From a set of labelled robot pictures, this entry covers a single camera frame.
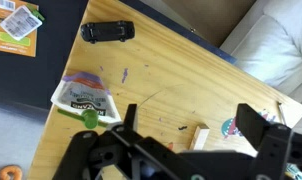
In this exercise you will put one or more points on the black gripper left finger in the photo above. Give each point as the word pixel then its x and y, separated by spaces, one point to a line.
pixel 131 116

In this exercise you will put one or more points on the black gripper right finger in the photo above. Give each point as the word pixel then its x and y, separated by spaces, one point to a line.
pixel 252 125

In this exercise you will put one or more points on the small wooden block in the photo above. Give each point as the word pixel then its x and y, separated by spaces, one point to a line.
pixel 200 136

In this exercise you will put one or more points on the colourful sticker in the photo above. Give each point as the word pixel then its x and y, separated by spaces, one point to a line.
pixel 228 127

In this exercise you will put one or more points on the thin pen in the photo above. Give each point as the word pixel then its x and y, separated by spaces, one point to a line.
pixel 281 113

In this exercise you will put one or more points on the wooden table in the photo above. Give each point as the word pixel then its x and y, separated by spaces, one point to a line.
pixel 177 73

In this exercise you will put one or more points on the grey couch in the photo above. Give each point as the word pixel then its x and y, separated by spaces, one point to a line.
pixel 274 50

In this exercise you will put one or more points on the black remote control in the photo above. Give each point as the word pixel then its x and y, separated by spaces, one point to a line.
pixel 107 31

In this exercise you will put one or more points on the orange book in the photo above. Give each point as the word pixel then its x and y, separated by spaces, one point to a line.
pixel 11 45

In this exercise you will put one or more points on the small white pouch green cap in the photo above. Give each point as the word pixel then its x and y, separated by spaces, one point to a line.
pixel 20 22

